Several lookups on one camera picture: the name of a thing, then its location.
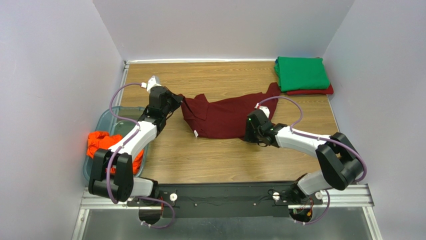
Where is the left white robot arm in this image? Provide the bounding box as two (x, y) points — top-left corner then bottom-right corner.
(88, 82), (184, 204)

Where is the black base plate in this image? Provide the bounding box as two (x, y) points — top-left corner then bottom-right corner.
(131, 181), (326, 224)

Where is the orange t shirt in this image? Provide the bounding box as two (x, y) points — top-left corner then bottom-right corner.
(86, 131), (145, 177)

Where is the aluminium rail frame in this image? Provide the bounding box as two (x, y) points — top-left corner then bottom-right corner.
(72, 184), (382, 240)

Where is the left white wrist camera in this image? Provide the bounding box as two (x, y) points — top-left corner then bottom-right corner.
(140, 75), (162, 93)

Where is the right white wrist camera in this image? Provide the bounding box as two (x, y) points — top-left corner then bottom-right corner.
(254, 103), (271, 119)

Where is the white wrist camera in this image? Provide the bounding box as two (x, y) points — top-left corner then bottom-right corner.
(254, 103), (271, 119)
(140, 75), (162, 93)

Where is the red folded t shirt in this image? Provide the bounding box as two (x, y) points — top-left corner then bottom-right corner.
(286, 84), (334, 96)

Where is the maroon t shirt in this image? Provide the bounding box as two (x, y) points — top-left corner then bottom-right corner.
(181, 83), (281, 139)

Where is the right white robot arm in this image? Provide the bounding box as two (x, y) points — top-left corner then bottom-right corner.
(244, 109), (365, 203)

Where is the green folded t shirt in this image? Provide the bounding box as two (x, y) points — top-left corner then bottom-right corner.
(274, 56), (331, 92)

